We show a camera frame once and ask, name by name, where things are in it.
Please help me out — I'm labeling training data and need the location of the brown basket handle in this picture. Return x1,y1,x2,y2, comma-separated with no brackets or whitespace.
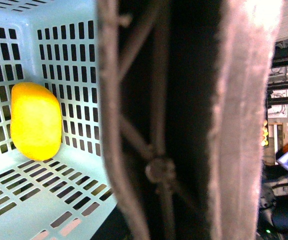
96,0,284,240

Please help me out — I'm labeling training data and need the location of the light blue plastic basket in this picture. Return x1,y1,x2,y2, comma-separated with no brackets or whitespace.
0,0,117,240

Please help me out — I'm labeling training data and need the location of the yellow mango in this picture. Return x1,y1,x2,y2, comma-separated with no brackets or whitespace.
10,82,62,161

